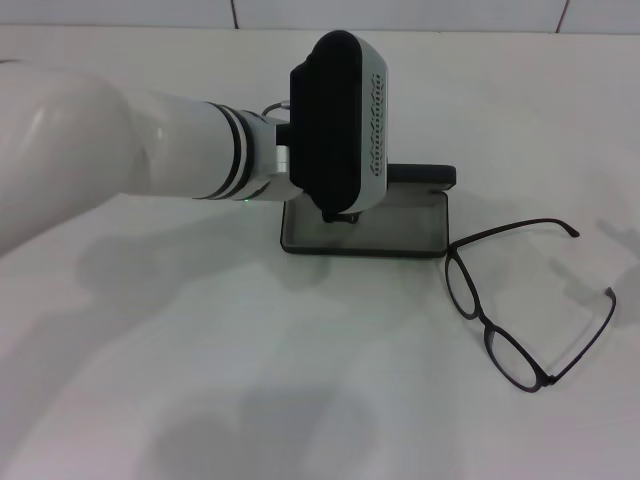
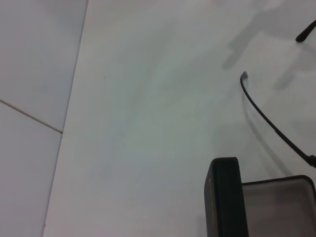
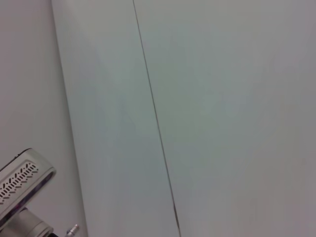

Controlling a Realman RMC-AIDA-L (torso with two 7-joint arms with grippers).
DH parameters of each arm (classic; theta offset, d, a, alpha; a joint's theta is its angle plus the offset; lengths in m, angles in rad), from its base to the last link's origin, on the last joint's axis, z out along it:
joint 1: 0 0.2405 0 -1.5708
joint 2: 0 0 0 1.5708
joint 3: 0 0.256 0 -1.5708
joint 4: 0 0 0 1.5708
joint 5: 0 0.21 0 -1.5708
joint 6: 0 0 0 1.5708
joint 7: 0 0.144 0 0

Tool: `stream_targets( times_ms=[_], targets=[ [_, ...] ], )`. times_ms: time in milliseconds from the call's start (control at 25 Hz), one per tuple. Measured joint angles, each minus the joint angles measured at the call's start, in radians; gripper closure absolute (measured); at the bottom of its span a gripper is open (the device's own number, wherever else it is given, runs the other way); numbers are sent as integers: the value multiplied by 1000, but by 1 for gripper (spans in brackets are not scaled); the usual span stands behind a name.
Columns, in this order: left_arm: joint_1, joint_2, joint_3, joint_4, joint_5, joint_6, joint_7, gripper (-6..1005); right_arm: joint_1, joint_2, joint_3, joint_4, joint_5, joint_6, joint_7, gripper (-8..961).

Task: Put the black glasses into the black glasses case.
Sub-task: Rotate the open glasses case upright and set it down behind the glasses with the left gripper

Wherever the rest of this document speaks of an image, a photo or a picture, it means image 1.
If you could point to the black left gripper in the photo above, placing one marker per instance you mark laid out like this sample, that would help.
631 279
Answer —
340 218

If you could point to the black glasses case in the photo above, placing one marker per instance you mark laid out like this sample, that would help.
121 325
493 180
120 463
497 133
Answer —
370 230

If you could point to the black framed glasses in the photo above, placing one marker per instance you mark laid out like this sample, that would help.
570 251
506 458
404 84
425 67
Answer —
484 322

